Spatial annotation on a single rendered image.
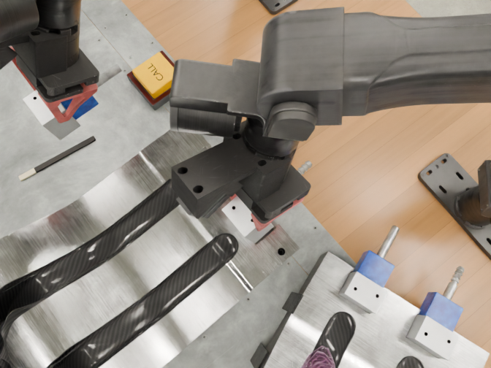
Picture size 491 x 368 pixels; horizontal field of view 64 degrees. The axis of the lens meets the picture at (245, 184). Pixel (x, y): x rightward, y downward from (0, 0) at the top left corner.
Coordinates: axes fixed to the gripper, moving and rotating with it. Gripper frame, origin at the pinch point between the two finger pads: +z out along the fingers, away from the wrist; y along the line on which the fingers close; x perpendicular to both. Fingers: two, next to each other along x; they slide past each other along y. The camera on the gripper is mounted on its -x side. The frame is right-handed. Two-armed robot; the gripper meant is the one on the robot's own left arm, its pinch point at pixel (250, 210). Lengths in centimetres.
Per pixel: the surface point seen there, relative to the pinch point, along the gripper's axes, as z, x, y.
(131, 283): 10.0, -16.0, -3.9
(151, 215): 6.9, -9.0, -10.1
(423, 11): 40, 149, -53
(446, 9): 39, 158, -48
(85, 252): 9.0, -18.9, -11.0
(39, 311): 8.3, -26.9, -6.4
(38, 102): -3.6, -15.1, -27.6
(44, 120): -2.8, -15.6, -25.0
